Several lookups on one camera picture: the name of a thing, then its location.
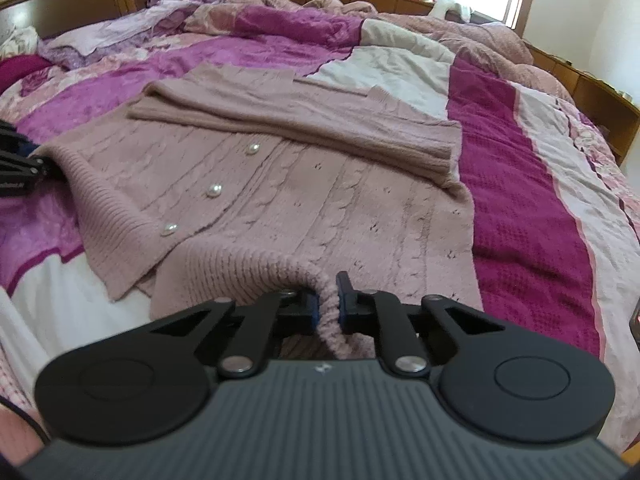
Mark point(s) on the wooden bedside ledge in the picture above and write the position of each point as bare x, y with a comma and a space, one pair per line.
600, 95

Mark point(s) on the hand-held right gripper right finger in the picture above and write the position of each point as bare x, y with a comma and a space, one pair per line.
344, 305

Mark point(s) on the pink fluffy blanket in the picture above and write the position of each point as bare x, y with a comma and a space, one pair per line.
480, 40

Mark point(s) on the white plush toy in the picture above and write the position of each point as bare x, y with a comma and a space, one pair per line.
450, 7

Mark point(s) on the floral pillow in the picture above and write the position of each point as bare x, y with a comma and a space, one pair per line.
110, 30

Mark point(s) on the pink knit cardigan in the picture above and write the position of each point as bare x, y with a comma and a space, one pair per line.
300, 200

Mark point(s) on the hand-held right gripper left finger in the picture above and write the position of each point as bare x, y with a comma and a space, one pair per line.
309, 312

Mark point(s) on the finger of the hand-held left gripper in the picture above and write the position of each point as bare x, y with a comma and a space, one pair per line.
27, 165

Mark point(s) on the purple patchwork quilt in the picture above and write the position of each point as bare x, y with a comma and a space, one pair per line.
515, 210

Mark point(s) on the white floral cloth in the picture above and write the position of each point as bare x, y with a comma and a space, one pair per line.
17, 40

